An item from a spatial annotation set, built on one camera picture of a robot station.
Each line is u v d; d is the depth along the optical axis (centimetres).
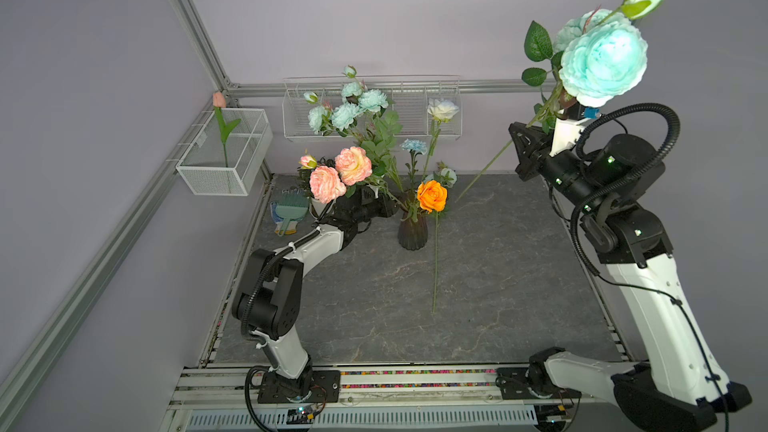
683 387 36
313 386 73
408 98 95
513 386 74
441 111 74
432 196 66
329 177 55
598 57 28
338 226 67
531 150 49
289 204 110
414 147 79
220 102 85
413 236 95
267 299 47
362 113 72
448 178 115
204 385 76
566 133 44
